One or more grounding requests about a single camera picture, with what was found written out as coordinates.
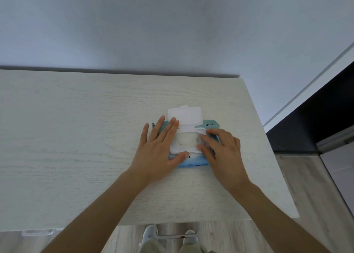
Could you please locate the person's left hand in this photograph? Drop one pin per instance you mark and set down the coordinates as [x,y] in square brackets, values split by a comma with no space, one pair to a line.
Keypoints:
[153,153]

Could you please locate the person's right hand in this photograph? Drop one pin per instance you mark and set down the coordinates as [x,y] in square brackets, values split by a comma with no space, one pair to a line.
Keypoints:
[225,161]

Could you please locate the person's left thumb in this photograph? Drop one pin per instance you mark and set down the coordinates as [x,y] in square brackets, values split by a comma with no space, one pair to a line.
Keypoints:
[179,157]

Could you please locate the person's left little finger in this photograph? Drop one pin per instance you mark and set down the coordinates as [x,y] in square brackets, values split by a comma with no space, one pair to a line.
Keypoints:
[143,135]

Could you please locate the person's right thumb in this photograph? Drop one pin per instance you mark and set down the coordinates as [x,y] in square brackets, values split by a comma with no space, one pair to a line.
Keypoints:
[205,152]

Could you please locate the person's left middle finger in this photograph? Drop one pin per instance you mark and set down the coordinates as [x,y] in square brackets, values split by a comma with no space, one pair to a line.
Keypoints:
[166,130]

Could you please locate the blue wet wipes pack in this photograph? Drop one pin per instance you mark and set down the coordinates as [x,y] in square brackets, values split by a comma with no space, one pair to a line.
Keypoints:
[190,139]

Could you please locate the person's left forearm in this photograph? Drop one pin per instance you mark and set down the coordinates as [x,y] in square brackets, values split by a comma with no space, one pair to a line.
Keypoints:
[102,214]

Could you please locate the person's right forearm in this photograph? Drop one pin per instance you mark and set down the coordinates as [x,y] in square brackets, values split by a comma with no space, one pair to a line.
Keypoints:
[276,222]

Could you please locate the person's white right shoe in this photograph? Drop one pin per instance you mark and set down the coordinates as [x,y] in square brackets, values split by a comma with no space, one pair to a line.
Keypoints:
[190,235]

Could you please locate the person's white shoe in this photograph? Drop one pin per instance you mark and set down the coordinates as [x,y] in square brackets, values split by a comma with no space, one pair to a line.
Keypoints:
[190,235]
[150,232]

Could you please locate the white table crossbar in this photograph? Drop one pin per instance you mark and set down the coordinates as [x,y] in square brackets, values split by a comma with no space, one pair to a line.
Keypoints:
[171,235]

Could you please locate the person's white left shoe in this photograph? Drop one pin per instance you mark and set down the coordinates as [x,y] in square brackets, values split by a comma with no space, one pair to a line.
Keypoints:
[150,232]

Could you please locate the dark cabinet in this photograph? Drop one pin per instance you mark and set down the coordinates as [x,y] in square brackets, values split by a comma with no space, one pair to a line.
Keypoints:
[318,117]

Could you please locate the white door frame trim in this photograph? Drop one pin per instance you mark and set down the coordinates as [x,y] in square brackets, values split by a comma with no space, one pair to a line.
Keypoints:
[309,87]

